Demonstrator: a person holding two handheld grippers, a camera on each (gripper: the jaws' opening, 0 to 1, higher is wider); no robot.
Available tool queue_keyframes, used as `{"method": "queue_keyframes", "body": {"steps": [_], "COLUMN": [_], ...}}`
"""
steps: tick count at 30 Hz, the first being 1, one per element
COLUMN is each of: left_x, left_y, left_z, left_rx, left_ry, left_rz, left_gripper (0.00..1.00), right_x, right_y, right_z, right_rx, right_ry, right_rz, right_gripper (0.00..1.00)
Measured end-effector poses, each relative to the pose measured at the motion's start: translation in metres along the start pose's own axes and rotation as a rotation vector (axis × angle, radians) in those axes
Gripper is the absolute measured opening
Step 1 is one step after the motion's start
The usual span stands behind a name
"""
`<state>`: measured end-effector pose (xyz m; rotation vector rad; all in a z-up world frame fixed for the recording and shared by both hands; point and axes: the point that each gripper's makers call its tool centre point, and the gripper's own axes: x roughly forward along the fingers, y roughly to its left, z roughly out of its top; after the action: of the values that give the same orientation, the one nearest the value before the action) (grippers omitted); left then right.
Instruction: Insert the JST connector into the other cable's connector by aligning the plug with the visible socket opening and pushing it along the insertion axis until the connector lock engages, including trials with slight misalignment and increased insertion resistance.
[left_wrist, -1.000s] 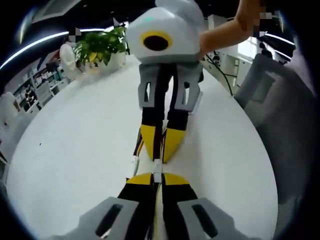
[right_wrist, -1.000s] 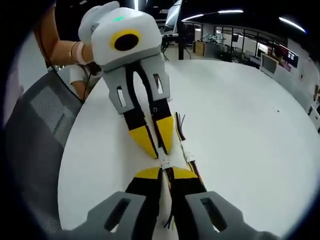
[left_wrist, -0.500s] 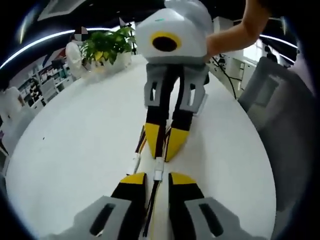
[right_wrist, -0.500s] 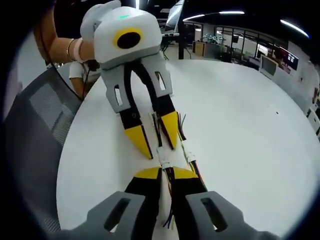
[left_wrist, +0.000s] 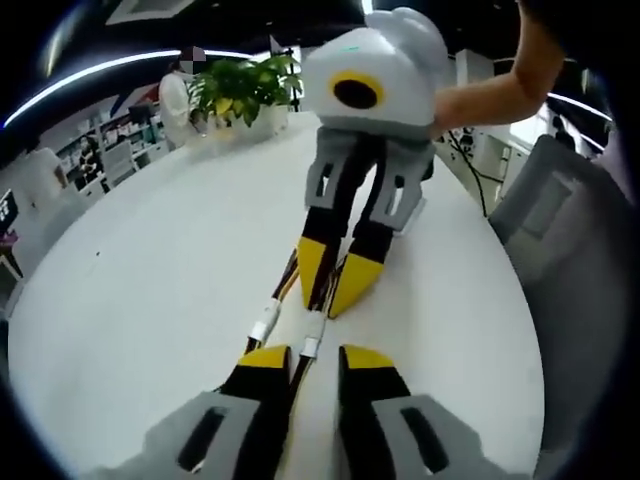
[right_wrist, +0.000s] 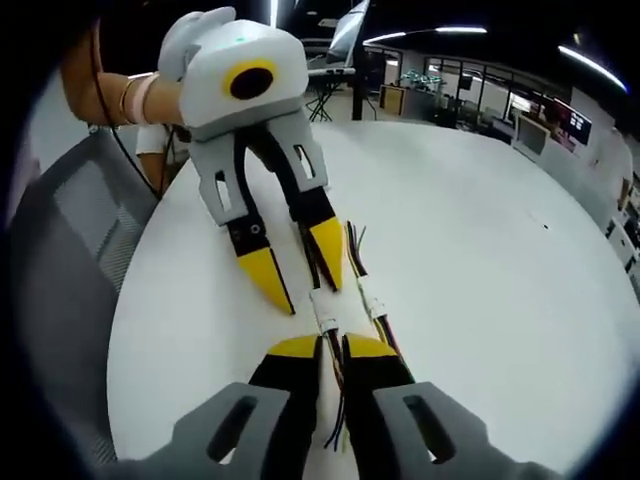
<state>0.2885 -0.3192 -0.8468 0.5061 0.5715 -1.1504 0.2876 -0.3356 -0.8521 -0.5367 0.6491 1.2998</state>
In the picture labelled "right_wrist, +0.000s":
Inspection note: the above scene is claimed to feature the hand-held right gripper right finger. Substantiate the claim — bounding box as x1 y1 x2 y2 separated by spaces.
341 332 501 471

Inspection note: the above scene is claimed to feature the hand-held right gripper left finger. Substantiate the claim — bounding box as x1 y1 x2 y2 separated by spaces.
169 333 322 469

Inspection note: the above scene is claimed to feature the JST connector with orange wires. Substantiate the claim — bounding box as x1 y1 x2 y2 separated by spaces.
367 294 418 384

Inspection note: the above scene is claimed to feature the JST connector with splayed wires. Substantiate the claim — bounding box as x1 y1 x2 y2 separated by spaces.
318 312 354 454

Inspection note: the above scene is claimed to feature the pink wristband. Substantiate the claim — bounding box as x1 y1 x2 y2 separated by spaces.
133 73 159 125

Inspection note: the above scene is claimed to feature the person's white clothing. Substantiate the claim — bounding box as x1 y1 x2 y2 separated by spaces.
136 124 172 197

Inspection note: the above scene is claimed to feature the folding stand table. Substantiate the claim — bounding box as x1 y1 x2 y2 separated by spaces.
306 64 357 122

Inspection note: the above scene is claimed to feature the monitor on stand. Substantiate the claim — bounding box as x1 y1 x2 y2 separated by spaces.
326 0 372 67

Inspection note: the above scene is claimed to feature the grey mesh office chair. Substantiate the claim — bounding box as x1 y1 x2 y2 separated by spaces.
8 133 162 462

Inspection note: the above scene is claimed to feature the ceiling light strip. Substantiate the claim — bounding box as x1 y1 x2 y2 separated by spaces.
556 44 629 94
363 26 489 45

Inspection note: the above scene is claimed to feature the white framed chair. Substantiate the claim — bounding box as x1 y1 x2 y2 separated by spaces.
514 111 549 162

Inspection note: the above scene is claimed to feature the gold bracelet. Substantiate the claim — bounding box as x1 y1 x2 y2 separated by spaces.
118 76 140 125

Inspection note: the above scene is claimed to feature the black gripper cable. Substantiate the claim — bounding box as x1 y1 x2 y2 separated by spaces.
88 13 174 197

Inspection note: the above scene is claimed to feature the red wall screen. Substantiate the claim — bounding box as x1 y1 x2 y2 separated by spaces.
551 96 594 147

